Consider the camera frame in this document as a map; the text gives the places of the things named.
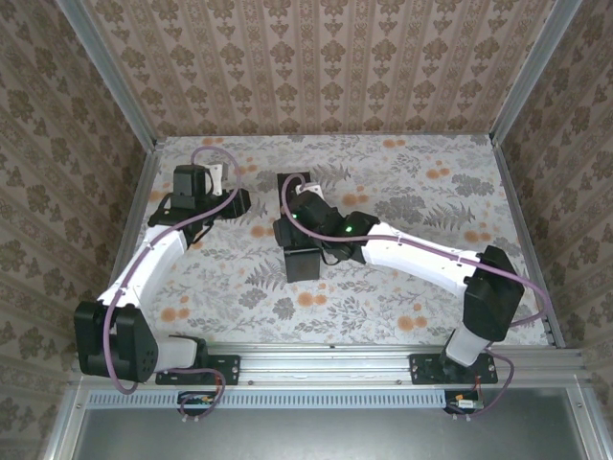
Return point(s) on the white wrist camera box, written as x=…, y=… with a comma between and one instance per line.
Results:
x=218, y=179
x=311, y=188

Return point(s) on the aluminium side rail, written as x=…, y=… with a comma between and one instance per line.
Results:
x=510, y=191
x=145, y=191

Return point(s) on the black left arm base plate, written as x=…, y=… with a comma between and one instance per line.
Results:
x=225, y=369

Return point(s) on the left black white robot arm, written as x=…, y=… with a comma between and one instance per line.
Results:
x=153, y=259

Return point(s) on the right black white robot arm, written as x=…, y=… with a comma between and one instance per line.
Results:
x=416, y=261

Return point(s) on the grey metal sheet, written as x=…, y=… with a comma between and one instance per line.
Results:
x=335, y=436

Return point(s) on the aluminium frame post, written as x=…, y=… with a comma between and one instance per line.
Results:
x=534, y=72
x=109, y=72

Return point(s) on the small connector board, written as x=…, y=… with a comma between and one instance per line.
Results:
x=198, y=400
x=467, y=405

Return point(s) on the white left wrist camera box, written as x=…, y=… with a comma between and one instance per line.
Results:
x=218, y=179

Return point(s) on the aluminium mounting rail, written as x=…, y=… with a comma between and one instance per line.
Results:
x=325, y=364

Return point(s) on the floral patterned tablecloth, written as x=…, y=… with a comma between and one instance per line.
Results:
x=335, y=306

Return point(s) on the black starry night print box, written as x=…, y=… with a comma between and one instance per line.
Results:
x=304, y=266

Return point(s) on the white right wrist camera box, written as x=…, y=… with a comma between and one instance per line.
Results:
x=311, y=188

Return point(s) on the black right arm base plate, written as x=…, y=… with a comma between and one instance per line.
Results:
x=426, y=369

